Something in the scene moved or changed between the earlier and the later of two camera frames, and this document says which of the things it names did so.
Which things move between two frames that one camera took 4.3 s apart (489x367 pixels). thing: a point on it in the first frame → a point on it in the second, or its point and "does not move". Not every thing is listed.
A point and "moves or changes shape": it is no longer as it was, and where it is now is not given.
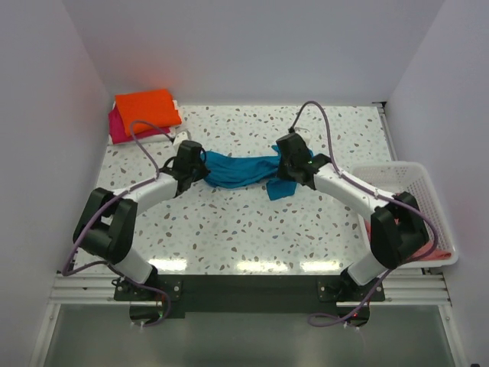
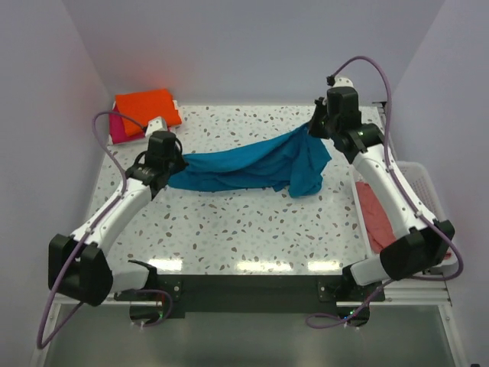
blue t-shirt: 230,170 moves or changes shape
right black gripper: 282,173 → 314,131
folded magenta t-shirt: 118,134 does not move
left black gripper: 203,171 → 182,163
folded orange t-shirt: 156,108 does not move
